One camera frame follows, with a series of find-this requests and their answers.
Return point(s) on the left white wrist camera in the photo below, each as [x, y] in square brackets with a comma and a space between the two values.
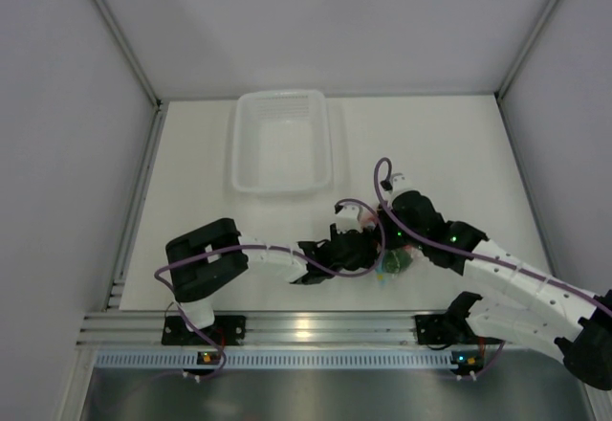
[348, 217]

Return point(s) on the white slotted cable duct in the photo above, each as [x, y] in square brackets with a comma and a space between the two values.
[289, 359]

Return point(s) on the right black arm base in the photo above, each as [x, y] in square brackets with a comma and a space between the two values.
[439, 331]

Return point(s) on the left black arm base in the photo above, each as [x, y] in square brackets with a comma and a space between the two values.
[227, 330]

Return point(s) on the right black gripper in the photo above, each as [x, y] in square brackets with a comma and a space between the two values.
[386, 219]

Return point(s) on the fake green lime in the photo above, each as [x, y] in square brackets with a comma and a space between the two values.
[396, 261]

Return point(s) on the white plastic basket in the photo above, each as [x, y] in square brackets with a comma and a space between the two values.
[281, 143]

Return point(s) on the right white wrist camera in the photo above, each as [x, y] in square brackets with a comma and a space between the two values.
[396, 184]

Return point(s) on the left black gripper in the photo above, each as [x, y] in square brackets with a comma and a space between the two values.
[367, 258]

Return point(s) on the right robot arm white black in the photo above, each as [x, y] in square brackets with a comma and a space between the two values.
[568, 324]

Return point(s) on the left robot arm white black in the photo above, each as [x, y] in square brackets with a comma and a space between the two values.
[205, 260]

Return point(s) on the aluminium mounting rail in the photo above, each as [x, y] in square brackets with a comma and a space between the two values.
[292, 329]

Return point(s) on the clear zip top bag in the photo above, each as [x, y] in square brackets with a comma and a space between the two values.
[389, 246]

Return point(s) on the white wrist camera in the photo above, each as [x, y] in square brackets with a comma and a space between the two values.
[348, 217]
[396, 184]

